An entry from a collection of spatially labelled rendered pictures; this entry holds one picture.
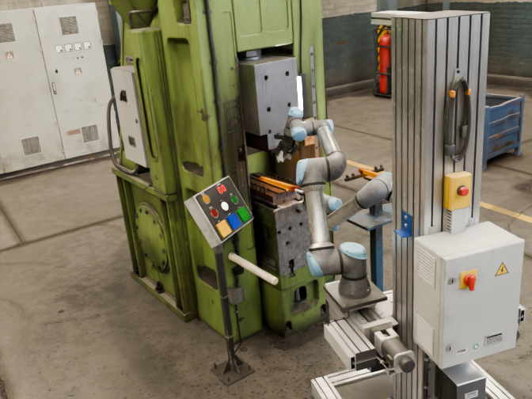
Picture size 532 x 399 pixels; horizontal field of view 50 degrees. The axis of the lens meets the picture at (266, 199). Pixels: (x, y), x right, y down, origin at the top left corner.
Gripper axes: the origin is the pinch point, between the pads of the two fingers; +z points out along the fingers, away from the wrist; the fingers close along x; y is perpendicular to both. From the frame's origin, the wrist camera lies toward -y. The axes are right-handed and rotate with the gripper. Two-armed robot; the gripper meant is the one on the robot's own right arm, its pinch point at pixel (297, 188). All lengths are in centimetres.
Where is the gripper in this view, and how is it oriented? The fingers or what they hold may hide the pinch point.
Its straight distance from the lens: 344.4
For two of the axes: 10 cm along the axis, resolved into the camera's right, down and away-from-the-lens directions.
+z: -5.9, -2.3, 7.8
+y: 1.0, 9.3, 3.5
